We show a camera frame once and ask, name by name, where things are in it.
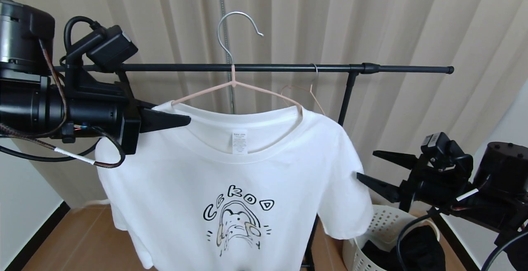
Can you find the beige curtain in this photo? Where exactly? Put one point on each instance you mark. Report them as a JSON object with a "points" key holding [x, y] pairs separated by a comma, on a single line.
{"points": [[371, 15]]}

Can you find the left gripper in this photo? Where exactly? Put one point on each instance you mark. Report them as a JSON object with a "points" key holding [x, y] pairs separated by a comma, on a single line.
{"points": [[90, 114]]}

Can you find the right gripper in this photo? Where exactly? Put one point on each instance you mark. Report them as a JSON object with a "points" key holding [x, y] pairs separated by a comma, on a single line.
{"points": [[445, 192]]}

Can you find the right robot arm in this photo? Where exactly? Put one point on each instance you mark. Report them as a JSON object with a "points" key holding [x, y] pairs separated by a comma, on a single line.
{"points": [[503, 168]]}

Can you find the black shorts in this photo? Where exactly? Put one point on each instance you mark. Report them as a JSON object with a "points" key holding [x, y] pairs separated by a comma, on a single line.
{"points": [[420, 250]]}

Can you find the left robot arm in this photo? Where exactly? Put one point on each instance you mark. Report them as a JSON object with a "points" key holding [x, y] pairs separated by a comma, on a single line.
{"points": [[24, 36]]}

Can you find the white laundry basket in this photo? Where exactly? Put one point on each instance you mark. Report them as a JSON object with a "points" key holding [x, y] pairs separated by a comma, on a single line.
{"points": [[383, 225]]}

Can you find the white t-shirt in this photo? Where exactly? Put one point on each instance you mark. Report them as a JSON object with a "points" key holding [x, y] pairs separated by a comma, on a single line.
{"points": [[185, 180]]}

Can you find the black clothes rack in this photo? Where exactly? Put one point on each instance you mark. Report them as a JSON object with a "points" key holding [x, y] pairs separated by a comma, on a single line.
{"points": [[392, 69]]}

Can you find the pink clothes hanger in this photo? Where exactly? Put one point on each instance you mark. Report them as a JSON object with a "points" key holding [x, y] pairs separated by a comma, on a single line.
{"points": [[233, 75], [315, 97]]}

